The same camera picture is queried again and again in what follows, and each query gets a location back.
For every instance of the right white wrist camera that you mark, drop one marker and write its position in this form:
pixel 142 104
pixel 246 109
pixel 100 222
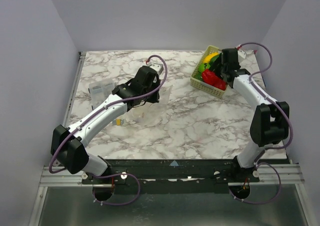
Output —
pixel 241 53

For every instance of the clear plastic screw box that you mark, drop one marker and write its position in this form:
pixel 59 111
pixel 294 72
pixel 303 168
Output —
pixel 100 90

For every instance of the clear zip top bag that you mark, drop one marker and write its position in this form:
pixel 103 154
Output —
pixel 145 115

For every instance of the red toy strawberry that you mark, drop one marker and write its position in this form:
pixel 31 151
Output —
pixel 220 84

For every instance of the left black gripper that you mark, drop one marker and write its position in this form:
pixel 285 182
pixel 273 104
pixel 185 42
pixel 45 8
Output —
pixel 154 99

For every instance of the green toy bell pepper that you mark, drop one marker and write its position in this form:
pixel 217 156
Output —
pixel 215 63

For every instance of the yellow toy lemon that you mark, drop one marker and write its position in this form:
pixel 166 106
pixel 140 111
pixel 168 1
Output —
pixel 209 57

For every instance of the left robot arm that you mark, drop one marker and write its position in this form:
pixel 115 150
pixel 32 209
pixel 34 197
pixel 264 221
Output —
pixel 68 144

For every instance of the aluminium frame rail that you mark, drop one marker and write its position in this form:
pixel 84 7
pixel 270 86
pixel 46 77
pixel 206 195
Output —
pixel 60 179

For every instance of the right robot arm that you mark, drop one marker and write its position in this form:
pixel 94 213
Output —
pixel 270 124

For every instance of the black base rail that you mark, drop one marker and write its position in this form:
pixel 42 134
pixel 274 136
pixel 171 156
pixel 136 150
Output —
pixel 180 176

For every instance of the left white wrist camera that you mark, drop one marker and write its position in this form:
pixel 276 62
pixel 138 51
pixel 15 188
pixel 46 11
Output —
pixel 158 67

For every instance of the cream plastic basket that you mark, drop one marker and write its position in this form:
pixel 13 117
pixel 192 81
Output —
pixel 196 79

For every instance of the small yellow sticker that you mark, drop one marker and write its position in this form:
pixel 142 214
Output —
pixel 118 122

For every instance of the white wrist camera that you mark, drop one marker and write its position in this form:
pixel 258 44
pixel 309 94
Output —
pixel 241 53
pixel 158 67

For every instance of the red toy bell pepper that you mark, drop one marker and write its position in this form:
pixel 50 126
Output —
pixel 209 77

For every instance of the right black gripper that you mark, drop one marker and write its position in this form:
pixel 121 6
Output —
pixel 220 69

